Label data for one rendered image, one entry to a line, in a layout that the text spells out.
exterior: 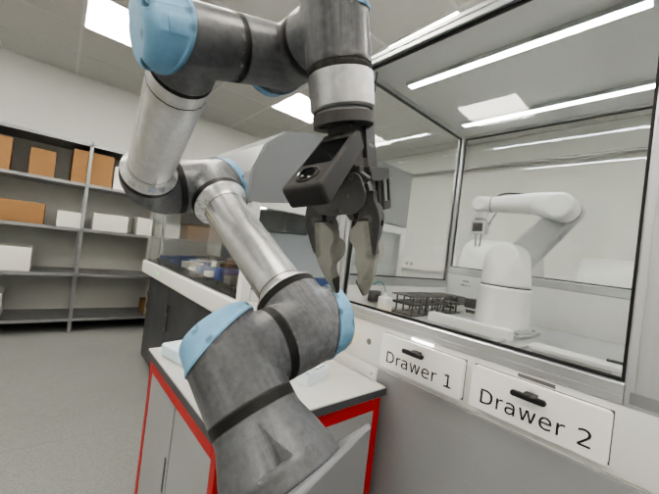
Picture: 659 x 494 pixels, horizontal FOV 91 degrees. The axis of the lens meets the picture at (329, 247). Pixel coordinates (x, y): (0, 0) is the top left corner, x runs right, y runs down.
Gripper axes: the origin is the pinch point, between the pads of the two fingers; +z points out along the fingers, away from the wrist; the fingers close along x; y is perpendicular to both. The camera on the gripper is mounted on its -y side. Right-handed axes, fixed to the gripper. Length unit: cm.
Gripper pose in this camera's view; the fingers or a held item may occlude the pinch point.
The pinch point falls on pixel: (346, 284)
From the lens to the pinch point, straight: 39.9
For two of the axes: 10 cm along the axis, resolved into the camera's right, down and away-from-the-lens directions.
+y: 5.1, -1.8, 8.4
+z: 0.8, 9.8, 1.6
